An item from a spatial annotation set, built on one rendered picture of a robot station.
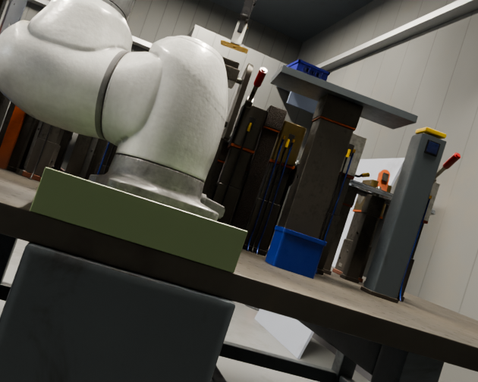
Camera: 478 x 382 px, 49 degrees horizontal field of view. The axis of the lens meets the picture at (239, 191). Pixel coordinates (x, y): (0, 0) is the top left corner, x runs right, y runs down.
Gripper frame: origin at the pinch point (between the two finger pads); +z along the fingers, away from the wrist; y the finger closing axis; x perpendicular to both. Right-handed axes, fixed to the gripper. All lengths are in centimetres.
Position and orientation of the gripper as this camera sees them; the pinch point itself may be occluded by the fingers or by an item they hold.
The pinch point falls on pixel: (238, 34)
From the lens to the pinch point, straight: 163.4
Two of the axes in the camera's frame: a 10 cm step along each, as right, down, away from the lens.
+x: -9.4, -3.2, -0.5
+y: -0.7, 0.4, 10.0
